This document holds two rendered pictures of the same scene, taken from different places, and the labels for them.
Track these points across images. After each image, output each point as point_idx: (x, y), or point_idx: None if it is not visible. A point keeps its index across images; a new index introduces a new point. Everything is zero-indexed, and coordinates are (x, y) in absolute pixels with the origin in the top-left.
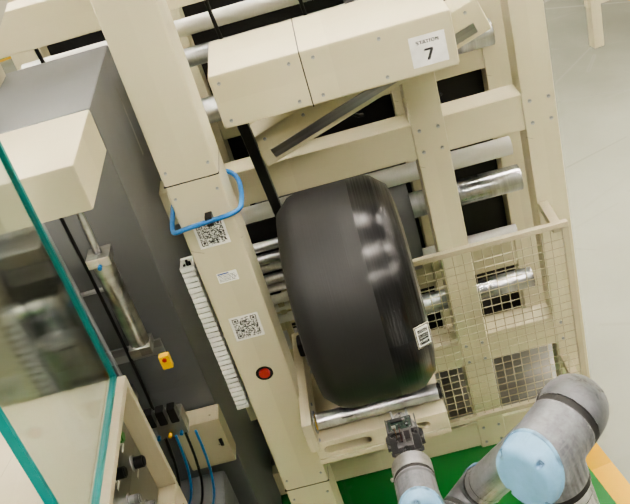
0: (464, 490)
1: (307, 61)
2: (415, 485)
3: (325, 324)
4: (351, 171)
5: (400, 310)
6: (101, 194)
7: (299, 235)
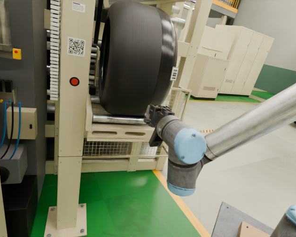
0: None
1: None
2: (188, 127)
3: (132, 41)
4: None
5: (171, 53)
6: None
7: (128, 1)
